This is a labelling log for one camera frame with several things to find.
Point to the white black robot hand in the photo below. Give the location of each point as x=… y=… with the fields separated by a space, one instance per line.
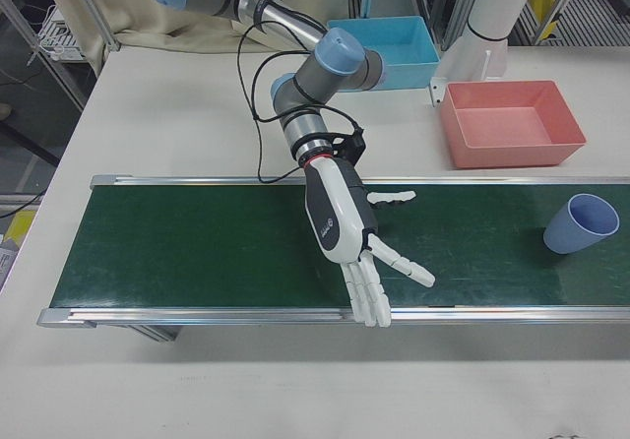
x=334 y=212

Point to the blue plastic cup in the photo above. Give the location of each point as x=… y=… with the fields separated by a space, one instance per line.
x=571 y=234

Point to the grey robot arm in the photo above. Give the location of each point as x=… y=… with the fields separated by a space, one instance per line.
x=320 y=75

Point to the light blue plastic box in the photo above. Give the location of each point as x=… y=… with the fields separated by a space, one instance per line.
x=408 y=45

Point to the pink plastic box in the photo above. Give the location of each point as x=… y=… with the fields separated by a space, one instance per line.
x=507 y=129

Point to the green conveyor belt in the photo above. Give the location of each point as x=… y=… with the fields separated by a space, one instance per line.
x=197 y=247

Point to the beige curtain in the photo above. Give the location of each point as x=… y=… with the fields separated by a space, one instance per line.
x=147 y=20

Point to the yellow sheet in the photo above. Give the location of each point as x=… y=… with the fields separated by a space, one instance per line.
x=19 y=225

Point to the grey slotted metal grating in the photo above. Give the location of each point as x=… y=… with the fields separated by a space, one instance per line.
x=590 y=20

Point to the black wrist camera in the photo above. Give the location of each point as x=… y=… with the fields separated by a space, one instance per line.
x=352 y=146

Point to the aluminium frame beside white post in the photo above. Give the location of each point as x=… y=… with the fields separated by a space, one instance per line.
x=458 y=11

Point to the white post with base bracket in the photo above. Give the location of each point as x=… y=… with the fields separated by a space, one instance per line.
x=492 y=1

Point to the slanted aluminium frame post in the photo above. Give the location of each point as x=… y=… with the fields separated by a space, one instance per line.
x=96 y=11

